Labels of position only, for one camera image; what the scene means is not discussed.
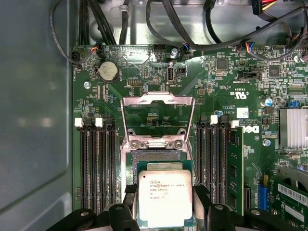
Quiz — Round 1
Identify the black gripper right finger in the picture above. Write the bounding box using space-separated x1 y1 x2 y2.
192 185 299 231

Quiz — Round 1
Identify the CPU socket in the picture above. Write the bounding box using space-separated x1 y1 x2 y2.
120 141 193 187

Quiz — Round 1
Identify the blue board connector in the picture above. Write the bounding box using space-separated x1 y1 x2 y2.
258 184 269 212

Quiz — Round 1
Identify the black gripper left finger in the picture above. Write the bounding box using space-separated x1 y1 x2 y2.
47 184 141 231

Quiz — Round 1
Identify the white board sticker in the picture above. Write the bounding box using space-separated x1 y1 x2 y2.
236 107 249 119

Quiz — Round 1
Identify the small silver capacitor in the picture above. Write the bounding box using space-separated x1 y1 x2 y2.
261 97 274 108

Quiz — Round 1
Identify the silver coin battery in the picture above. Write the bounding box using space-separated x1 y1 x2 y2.
95 61 120 83

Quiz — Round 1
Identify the metal wire locking lever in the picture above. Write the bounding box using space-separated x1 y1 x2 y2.
186 141 201 186

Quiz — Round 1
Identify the thin black fan cable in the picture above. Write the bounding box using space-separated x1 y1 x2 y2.
49 0 97 69

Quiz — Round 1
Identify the RAM slot with black clips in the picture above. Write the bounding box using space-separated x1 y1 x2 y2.
218 115 229 205
84 117 99 210
196 115 209 188
104 117 120 205

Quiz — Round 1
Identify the silver CPU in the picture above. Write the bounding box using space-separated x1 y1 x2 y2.
136 160 194 228

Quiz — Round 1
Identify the silver finned heatsink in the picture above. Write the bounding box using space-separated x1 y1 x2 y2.
279 108 308 149

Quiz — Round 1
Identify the metal socket cover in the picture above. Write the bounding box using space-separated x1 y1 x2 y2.
120 91 196 150

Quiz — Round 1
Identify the black cable bundle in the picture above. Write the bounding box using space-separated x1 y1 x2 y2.
78 0 116 46

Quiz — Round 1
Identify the flat black cable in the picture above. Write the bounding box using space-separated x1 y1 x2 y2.
145 0 308 52

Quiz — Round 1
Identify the green RAM stick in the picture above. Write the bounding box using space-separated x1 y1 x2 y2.
227 120 244 215

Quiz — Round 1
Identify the green motherboard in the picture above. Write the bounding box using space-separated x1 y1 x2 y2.
72 44 308 231

